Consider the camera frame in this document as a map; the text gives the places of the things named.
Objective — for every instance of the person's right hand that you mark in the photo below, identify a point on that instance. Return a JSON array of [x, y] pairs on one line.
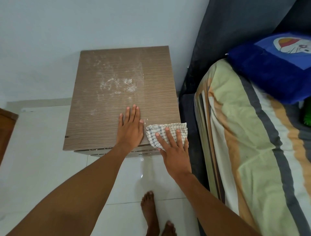
[[176, 158]]

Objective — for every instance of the person's left hand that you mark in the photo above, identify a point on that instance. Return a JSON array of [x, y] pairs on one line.
[[130, 133]]

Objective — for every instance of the person's right little finger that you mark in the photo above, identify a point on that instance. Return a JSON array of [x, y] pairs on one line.
[[186, 144]]

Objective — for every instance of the person's left middle finger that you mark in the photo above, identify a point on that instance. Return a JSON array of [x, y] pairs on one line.
[[133, 113]]

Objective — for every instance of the person's left little finger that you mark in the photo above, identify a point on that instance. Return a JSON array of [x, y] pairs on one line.
[[121, 120]]

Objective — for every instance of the person's right middle finger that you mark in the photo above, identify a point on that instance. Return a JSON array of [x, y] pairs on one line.
[[170, 137]]

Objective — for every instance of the person's left thumb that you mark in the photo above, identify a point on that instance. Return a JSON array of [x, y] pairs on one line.
[[141, 125]]

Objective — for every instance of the white checkered cleaning cloth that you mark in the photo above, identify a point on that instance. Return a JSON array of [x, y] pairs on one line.
[[151, 136]]

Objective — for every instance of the person's left forearm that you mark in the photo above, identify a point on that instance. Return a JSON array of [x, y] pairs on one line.
[[80, 192]]

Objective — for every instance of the person's right forearm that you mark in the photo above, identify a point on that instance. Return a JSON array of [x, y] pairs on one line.
[[213, 209]]

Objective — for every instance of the brown wooden bedside table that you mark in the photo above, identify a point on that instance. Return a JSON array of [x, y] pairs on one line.
[[109, 102]]

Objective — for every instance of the white dust patch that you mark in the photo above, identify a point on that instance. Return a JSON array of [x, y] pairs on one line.
[[119, 84]]

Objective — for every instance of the striped bed sheet mattress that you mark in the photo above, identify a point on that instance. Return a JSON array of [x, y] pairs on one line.
[[252, 170]]

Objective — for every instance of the person's left foot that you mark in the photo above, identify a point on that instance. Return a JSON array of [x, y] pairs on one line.
[[149, 211]]

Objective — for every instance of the person's foot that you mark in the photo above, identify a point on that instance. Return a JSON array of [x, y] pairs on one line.
[[149, 211], [168, 229]]

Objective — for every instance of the person's right foot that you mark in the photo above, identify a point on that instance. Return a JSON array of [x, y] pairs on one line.
[[168, 229]]

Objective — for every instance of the blue cartoon print pillow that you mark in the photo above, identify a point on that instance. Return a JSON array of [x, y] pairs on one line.
[[272, 70]]

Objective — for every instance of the brown wooden door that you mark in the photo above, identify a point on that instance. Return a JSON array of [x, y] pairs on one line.
[[6, 131]]

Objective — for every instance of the green fuzzy object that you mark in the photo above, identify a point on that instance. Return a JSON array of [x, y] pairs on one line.
[[307, 111]]

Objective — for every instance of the dark grey bed frame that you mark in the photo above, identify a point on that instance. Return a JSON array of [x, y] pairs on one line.
[[230, 26]]

